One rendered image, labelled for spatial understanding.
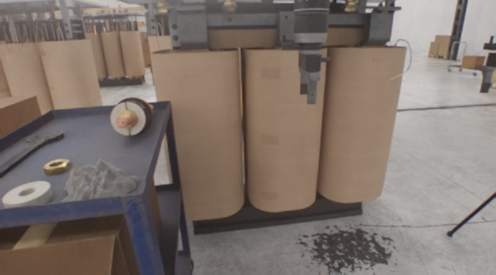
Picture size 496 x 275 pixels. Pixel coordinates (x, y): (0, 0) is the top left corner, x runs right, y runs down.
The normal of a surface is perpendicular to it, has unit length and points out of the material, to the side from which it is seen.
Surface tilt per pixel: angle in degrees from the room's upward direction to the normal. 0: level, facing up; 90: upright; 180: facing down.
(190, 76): 90
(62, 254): 26
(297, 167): 90
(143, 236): 90
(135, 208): 90
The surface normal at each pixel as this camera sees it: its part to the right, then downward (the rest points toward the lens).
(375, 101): 0.14, 0.32
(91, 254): 0.08, -0.71
